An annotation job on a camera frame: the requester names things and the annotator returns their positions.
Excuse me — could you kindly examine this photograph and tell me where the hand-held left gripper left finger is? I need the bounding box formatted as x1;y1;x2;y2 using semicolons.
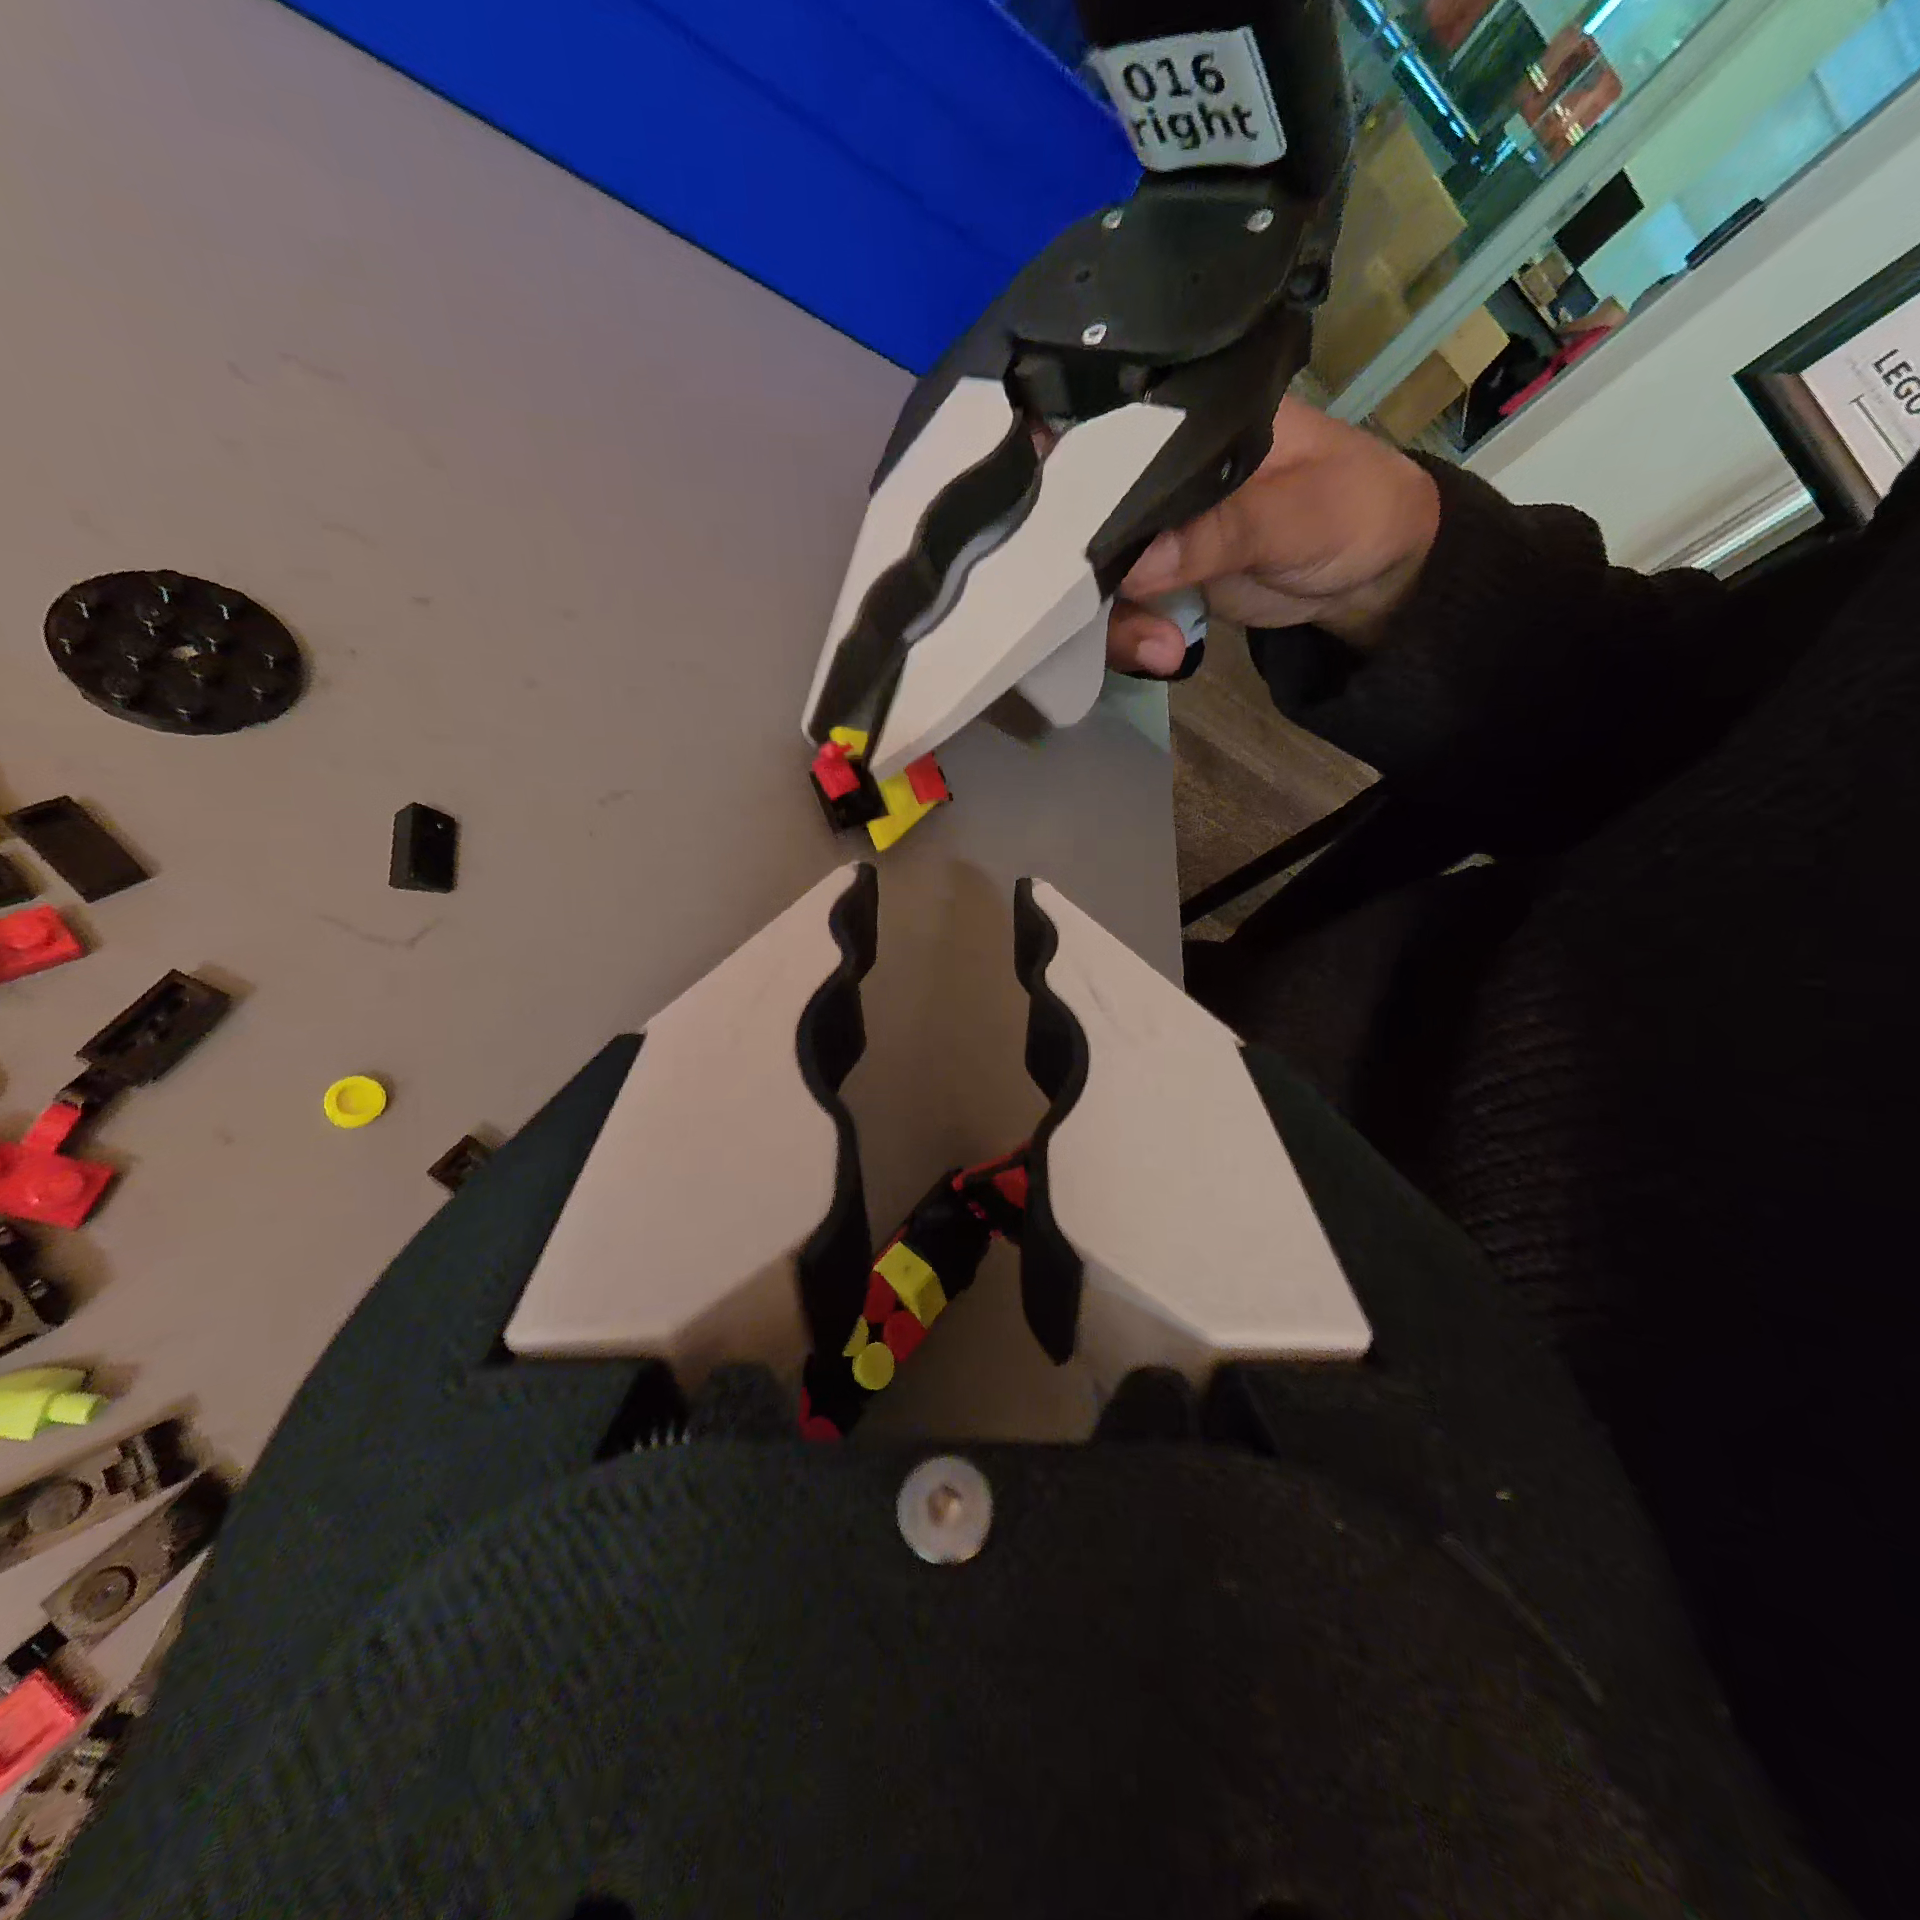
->
503;860;882;1374

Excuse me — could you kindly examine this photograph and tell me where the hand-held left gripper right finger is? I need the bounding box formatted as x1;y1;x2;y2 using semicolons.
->
1013;872;1376;1374

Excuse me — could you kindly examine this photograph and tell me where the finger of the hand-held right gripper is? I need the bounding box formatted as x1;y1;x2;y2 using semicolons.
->
802;373;1044;749
866;403;1190;773

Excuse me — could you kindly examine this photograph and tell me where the small red yellow lego subassembly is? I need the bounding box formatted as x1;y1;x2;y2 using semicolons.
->
808;727;954;854

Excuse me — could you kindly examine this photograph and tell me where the black and red lego assembly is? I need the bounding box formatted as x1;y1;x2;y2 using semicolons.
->
796;1147;1037;1445

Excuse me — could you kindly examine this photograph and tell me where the person's right forearm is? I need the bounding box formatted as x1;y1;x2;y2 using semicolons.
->
1247;451;1920;902

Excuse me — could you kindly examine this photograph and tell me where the pile of loose lego pieces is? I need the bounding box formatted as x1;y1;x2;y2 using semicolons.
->
0;791;242;1907

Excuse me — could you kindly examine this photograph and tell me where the black round lego plate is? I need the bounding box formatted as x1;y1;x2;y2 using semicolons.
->
40;566;309;736

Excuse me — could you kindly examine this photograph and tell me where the person's right hand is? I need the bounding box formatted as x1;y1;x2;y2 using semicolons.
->
1106;392;1445;682

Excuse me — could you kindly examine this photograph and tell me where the cardboard box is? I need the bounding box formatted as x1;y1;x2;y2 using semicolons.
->
1312;111;1470;395
1372;307;1510;445

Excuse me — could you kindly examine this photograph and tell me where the blue plastic bin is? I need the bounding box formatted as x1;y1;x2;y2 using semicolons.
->
276;0;1150;378

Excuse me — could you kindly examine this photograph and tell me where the person's black knit sweater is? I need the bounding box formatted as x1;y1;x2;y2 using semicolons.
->
1184;495;1920;1920

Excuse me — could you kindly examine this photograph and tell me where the glass display shelf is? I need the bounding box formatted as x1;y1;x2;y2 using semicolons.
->
1327;0;1920;467

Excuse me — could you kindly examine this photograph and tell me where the black framed sign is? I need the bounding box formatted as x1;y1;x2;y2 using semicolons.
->
1735;246;1920;531

